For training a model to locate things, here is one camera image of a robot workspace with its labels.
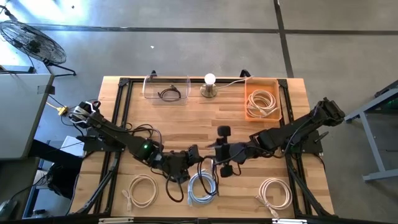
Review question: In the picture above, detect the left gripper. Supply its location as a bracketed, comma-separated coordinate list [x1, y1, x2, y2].
[161, 144, 203, 184]

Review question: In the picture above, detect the black floor fan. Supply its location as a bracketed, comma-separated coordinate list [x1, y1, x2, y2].
[0, 19, 77, 77]

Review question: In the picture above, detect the dark computer mouse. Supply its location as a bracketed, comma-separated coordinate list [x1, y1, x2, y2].
[0, 198, 18, 218]

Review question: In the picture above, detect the silver metal bracket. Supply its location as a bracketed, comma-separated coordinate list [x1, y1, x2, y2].
[272, 218, 308, 224]
[98, 217, 134, 224]

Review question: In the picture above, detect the grey cabinet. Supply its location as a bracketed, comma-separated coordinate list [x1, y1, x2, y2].
[0, 73, 56, 161]

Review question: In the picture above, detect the orange plastic bin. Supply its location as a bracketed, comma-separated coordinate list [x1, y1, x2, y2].
[244, 77, 283, 123]

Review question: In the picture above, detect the brass lamp with white bulb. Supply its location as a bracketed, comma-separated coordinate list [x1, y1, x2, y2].
[200, 73, 218, 99]

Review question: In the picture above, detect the white paper sheet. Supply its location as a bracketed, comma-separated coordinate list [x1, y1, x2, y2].
[60, 135, 85, 157]

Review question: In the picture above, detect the white lamp cord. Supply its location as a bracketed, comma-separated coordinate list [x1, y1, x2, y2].
[216, 75, 254, 91]

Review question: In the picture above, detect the black USB cable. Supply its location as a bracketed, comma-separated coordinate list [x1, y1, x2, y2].
[157, 86, 183, 103]
[197, 157, 220, 197]

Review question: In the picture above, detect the blue metal leg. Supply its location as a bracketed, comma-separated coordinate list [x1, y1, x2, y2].
[22, 158, 44, 218]

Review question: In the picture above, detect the light blue ethernet cable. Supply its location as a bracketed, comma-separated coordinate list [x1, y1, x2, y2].
[187, 169, 218, 206]

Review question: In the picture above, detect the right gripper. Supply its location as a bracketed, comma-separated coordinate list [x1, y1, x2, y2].
[202, 125, 238, 179]

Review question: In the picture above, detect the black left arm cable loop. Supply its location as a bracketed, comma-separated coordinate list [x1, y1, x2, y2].
[165, 175, 185, 203]

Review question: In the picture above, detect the black chair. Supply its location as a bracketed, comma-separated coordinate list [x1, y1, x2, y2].
[45, 161, 82, 200]

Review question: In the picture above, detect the grey metal table frame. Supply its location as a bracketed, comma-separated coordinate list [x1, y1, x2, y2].
[343, 79, 398, 184]

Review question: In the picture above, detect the clear plastic bin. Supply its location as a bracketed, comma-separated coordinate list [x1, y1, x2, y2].
[142, 76, 192, 100]

